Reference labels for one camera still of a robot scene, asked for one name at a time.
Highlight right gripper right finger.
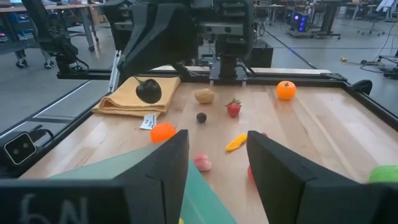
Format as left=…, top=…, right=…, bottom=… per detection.
left=246, top=130, right=398, bottom=224

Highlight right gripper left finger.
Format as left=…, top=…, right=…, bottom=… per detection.
left=0, top=129, right=190, bottom=224

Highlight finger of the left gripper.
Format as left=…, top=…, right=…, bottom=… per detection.
left=119, top=1, right=200, bottom=79

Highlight dark purple toy eggplant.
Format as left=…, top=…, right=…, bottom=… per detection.
left=134, top=76, right=163, bottom=105

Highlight tan toy potato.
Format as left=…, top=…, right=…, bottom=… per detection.
left=194, top=88, right=216, bottom=105

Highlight round green toy fruit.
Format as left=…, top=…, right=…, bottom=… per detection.
left=368, top=164, right=398, bottom=184

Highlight small red toy strawberry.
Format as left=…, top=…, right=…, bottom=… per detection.
left=225, top=98, right=243, bottom=119

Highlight smooth toy orange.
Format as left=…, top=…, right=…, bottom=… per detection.
left=275, top=80, right=297, bottom=101

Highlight black box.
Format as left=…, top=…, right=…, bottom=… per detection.
left=245, top=39, right=275, bottom=68

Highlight teal plastic cutting board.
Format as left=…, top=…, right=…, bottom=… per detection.
left=49, top=144, right=239, bottom=224

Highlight ribbed orange toy pumpkin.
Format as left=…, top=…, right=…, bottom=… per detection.
left=150, top=122, right=177, bottom=144

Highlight folded orange cloth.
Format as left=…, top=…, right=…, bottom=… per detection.
left=91, top=77, right=182, bottom=118

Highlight pink toy peach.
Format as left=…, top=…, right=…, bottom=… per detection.
left=193, top=152, right=213, bottom=172

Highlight black lit computer tower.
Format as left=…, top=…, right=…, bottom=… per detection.
left=290, top=11, right=311, bottom=34

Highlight white handwritten paper label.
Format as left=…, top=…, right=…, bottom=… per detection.
left=139, top=113, right=158, bottom=131

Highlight yellow toy banana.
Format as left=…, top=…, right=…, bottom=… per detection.
left=224, top=133, right=248, bottom=153

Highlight grey wheeled workbench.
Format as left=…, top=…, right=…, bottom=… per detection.
left=0, top=2, right=105, bottom=69

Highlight black desk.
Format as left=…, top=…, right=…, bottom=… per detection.
left=315, top=0, right=343, bottom=40

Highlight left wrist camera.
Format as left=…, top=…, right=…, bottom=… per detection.
left=198, top=22, right=245, bottom=37

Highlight black aluminium table frame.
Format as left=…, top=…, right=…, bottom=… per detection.
left=0, top=0, right=398, bottom=178

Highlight floor cables with yellow plug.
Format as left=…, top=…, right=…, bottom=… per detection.
left=340, top=46, right=398, bottom=80

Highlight silver table-level camera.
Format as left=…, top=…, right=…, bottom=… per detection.
left=2, top=130, right=55, bottom=167

